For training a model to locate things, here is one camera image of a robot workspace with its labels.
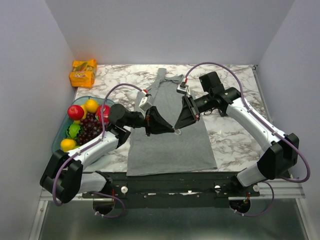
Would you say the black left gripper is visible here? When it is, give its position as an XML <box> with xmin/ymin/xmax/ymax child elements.
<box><xmin>123</xmin><ymin>105</ymin><xmax>175</xmax><ymax>137</ymax></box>

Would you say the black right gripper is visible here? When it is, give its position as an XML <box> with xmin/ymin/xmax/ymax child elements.
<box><xmin>174</xmin><ymin>93</ymin><xmax>213</xmax><ymax>131</ymax></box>

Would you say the grey tank top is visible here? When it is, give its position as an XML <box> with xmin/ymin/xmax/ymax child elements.
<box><xmin>127</xmin><ymin>68</ymin><xmax>217</xmax><ymax>176</ymax></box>

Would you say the black brooch display box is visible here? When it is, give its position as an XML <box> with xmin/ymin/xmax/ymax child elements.
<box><xmin>203</xmin><ymin>108</ymin><xmax>228</xmax><ymax>117</ymax></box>

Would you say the colourful round brooch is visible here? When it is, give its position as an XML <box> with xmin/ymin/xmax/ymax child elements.
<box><xmin>174</xmin><ymin>129</ymin><xmax>182</xmax><ymax>135</ymax></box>

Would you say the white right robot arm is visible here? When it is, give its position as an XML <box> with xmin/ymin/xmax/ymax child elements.
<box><xmin>174</xmin><ymin>71</ymin><xmax>299</xmax><ymax>196</ymax></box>

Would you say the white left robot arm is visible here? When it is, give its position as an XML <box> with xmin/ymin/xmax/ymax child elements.
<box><xmin>40</xmin><ymin>103</ymin><xmax>175</xmax><ymax>206</ymax></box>

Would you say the red dragon fruit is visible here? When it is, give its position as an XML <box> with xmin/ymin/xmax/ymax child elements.
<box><xmin>95</xmin><ymin>105</ymin><xmax>111</xmax><ymax>124</ymax></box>

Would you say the dark purple grape bunch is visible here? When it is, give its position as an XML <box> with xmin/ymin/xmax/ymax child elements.
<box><xmin>76</xmin><ymin>112</ymin><xmax>103</xmax><ymax>146</ymax></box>

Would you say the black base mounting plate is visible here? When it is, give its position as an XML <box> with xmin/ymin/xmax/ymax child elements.
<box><xmin>79</xmin><ymin>171</ymin><xmax>261</xmax><ymax>210</ymax></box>

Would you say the yellow lemon under apple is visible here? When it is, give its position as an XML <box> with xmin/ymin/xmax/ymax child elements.
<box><xmin>73</xmin><ymin>104</ymin><xmax>87</xmax><ymax>124</ymax></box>

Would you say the red apple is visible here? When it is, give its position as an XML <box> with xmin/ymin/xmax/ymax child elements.
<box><xmin>67</xmin><ymin>105</ymin><xmax>84</xmax><ymax>120</ymax></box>

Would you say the green striped melon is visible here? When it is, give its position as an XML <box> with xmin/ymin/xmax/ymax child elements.
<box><xmin>65</xmin><ymin>123</ymin><xmax>83</xmax><ymax>140</ymax></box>

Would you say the orange snack bag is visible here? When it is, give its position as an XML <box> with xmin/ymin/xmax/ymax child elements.
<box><xmin>69</xmin><ymin>59</ymin><xmax>97</xmax><ymax>89</ymax></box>

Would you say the yellow pear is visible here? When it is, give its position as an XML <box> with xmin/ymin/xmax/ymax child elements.
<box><xmin>60</xmin><ymin>138</ymin><xmax>77</xmax><ymax>152</ymax></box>

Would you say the teal plastic fruit tray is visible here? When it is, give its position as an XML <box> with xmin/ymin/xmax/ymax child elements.
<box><xmin>51</xmin><ymin>95</ymin><xmax>104</xmax><ymax>153</ymax></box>

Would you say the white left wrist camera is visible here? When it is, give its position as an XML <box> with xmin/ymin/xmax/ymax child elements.
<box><xmin>138</xmin><ymin>89</ymin><xmax>154</xmax><ymax>115</ymax></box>

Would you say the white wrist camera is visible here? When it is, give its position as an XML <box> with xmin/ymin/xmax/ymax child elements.
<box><xmin>176</xmin><ymin>78</ymin><xmax>191</xmax><ymax>96</ymax></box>
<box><xmin>138</xmin><ymin>89</ymin><xmax>154</xmax><ymax>115</ymax></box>

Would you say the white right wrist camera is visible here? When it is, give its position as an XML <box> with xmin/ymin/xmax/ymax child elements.
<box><xmin>176</xmin><ymin>78</ymin><xmax>191</xmax><ymax>96</ymax></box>

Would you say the aluminium rail frame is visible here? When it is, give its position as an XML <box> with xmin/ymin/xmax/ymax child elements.
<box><xmin>29</xmin><ymin>180</ymin><xmax>312</xmax><ymax>240</ymax></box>

